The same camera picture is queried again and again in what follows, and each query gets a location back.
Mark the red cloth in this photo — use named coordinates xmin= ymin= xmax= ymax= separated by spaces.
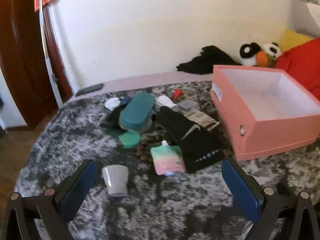
xmin=275 ymin=38 xmax=320 ymax=100

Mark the black and white plush toy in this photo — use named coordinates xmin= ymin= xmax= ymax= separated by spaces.
xmin=239 ymin=42 xmax=262 ymax=67

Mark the white rolled sock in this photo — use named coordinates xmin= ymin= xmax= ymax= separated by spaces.
xmin=157 ymin=95 xmax=179 ymax=112

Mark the yellow pillow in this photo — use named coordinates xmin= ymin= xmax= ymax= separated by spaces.
xmin=279 ymin=29 xmax=313 ymax=52

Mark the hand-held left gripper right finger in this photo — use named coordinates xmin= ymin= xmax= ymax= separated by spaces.
xmin=221 ymin=158 xmax=320 ymax=240

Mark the orange plush toy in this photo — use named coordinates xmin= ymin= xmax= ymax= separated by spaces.
xmin=255 ymin=51 xmax=275 ymax=67

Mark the pastel spout pouch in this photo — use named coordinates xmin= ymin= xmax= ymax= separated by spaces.
xmin=150 ymin=140 xmax=186 ymax=177

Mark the black garment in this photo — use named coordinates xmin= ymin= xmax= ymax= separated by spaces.
xmin=176 ymin=45 xmax=242 ymax=75

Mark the panda plush toy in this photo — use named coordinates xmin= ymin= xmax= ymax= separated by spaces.
xmin=261 ymin=42 xmax=282 ymax=60

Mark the brown bead bracelet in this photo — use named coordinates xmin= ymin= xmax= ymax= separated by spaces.
xmin=136 ymin=135 xmax=153 ymax=162

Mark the grey plastic cup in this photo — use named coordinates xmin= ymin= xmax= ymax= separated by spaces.
xmin=101 ymin=164 xmax=129 ymax=197

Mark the pink cardboard box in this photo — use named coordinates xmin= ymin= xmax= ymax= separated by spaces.
xmin=210 ymin=65 xmax=320 ymax=161

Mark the battery blister pack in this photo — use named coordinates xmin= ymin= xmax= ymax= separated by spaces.
xmin=187 ymin=109 xmax=220 ymax=131

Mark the brown wooden door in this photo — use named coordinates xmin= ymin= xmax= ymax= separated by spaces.
xmin=0 ymin=0 xmax=73 ymax=130

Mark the black glove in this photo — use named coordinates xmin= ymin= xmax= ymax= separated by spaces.
xmin=156 ymin=106 xmax=225 ymax=173

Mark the purple bed sheet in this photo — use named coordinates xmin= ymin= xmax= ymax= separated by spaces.
xmin=62 ymin=71 xmax=214 ymax=105

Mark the teal oval case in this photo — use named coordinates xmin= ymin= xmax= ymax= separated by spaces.
xmin=119 ymin=92 xmax=157 ymax=133

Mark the green round lid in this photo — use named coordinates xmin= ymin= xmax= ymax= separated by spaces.
xmin=118 ymin=130 xmax=141 ymax=148

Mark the black phone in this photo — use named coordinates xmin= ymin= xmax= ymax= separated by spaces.
xmin=75 ymin=83 xmax=104 ymax=96

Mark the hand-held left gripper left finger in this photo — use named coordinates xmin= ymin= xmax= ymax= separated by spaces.
xmin=5 ymin=159 xmax=98 ymax=240

